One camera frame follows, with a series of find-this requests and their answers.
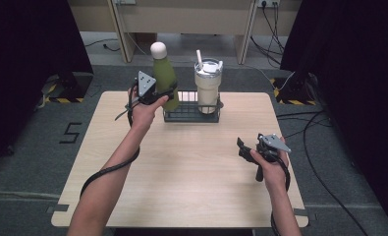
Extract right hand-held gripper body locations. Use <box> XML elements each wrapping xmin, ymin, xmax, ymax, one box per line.
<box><xmin>247</xmin><ymin>132</ymin><xmax>293</xmax><ymax>183</ymax></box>

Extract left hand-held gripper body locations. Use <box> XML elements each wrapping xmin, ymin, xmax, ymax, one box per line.
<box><xmin>136</xmin><ymin>70</ymin><xmax>166</xmax><ymax>106</ymax></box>

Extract green bottle with white cap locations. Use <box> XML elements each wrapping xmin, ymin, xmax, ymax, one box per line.
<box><xmin>149</xmin><ymin>41</ymin><xmax>181</xmax><ymax>113</ymax></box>

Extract dark wire rack basket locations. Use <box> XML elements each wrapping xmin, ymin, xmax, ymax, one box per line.
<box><xmin>161</xmin><ymin>89</ymin><xmax>225</xmax><ymax>124</ymax></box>

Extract white tumbler with straw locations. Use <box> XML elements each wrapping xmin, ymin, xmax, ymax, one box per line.
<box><xmin>194</xmin><ymin>49</ymin><xmax>225</xmax><ymax>115</ymax></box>

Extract person's right hand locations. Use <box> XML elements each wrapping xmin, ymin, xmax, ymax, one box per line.
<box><xmin>249</xmin><ymin>136</ymin><xmax>290</xmax><ymax>193</ymax></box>

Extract person's left hand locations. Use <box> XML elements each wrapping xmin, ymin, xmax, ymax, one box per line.
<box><xmin>127</xmin><ymin>86</ymin><xmax>170</xmax><ymax>134</ymax></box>

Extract stand base with hazard tape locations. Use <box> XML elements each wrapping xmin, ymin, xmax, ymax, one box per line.
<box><xmin>37</xmin><ymin>71</ymin><xmax>95</xmax><ymax>104</ymax></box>
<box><xmin>269</xmin><ymin>72</ymin><xmax>319</xmax><ymax>106</ymax></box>

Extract grey tape piece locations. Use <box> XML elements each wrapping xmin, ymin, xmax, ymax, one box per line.
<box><xmin>293</xmin><ymin>207</ymin><xmax>317</xmax><ymax>222</ymax></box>
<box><xmin>45</xmin><ymin>203</ymin><xmax>70</xmax><ymax>214</ymax></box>

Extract beige desk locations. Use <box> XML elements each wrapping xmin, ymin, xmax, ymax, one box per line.
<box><xmin>67</xmin><ymin>0</ymin><xmax>304</xmax><ymax>65</ymax></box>

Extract black curtain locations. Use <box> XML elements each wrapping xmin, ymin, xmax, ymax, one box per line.
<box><xmin>279</xmin><ymin>0</ymin><xmax>388</xmax><ymax>232</ymax></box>
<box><xmin>0</xmin><ymin>0</ymin><xmax>95</xmax><ymax>166</ymax></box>

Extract right hand-held gripper cable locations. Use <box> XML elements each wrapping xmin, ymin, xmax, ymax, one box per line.
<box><xmin>269</xmin><ymin>155</ymin><xmax>292</xmax><ymax>236</ymax></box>

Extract hand-held gripper cable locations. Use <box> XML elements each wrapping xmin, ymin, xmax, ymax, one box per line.
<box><xmin>79</xmin><ymin>82</ymin><xmax>142</xmax><ymax>200</ymax></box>
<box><xmin>269</xmin><ymin>155</ymin><xmax>292</xmax><ymax>236</ymax></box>

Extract bundle of black floor cables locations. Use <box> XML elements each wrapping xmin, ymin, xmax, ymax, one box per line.
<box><xmin>275</xmin><ymin>110</ymin><xmax>334</xmax><ymax>140</ymax></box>

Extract long black floor cable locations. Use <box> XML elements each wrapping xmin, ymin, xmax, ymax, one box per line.
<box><xmin>303</xmin><ymin>110</ymin><xmax>370</xmax><ymax>236</ymax></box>

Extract short black floor cable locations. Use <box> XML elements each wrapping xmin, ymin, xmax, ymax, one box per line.
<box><xmin>83</xmin><ymin>37</ymin><xmax>122</xmax><ymax>53</ymax></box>

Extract left hand-held gripper cable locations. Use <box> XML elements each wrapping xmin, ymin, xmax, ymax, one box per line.
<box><xmin>79</xmin><ymin>82</ymin><xmax>142</xmax><ymax>200</ymax></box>

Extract black cables from wall outlet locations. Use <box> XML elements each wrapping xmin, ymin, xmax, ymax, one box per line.
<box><xmin>249</xmin><ymin>0</ymin><xmax>287</xmax><ymax>69</ymax></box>

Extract white wall outlet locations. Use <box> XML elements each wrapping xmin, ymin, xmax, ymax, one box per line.
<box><xmin>255</xmin><ymin>0</ymin><xmax>282</xmax><ymax>9</ymax></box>

